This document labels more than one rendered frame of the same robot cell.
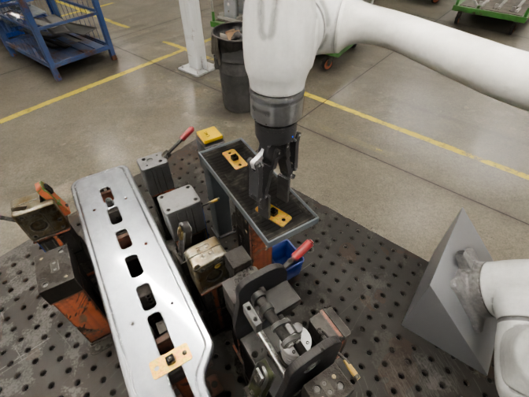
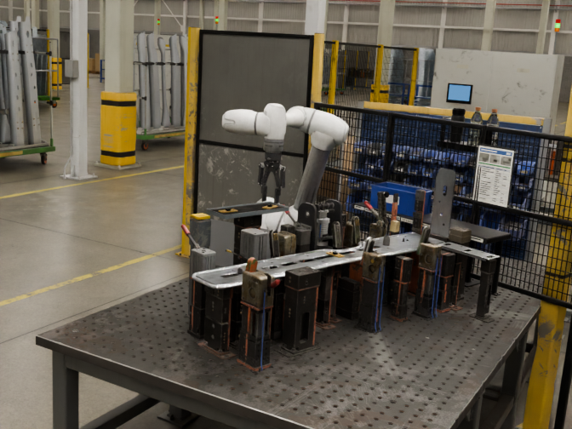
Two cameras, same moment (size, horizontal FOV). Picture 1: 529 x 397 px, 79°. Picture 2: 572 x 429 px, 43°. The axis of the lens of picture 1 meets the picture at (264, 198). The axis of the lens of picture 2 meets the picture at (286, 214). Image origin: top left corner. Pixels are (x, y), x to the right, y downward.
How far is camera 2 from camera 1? 3.38 m
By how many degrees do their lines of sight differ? 88
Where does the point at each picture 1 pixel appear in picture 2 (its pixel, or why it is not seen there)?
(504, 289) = (266, 219)
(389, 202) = (41, 363)
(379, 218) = not seen: hidden behind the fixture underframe
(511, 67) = (288, 116)
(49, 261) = (300, 271)
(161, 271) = (289, 258)
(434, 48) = not seen: hidden behind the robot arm
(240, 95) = not seen: outside the picture
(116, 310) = (317, 264)
